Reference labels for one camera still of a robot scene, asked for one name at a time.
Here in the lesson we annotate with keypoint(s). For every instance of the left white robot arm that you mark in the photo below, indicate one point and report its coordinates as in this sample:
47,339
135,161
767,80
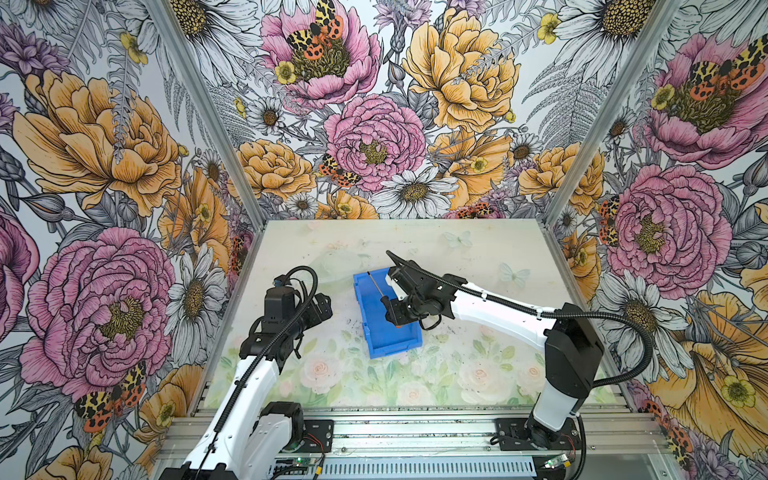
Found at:
252,384

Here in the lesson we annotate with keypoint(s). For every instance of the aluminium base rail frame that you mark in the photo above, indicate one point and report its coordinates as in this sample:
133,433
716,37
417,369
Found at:
614,440

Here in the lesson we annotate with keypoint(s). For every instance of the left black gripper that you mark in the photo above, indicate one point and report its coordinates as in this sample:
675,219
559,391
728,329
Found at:
323,305

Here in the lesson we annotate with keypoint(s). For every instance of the vertical aluminium corner post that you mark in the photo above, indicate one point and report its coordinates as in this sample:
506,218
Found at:
659,20

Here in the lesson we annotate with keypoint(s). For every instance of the blue plastic bin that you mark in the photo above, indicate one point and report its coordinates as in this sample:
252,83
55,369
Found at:
382,337

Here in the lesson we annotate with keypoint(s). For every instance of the left aluminium corner post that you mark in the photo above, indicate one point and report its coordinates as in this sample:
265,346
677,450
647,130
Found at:
185,62

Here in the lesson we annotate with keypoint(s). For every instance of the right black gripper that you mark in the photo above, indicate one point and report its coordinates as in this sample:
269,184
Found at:
397,316

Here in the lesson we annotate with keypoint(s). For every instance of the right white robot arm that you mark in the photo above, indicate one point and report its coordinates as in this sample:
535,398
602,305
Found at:
557,350

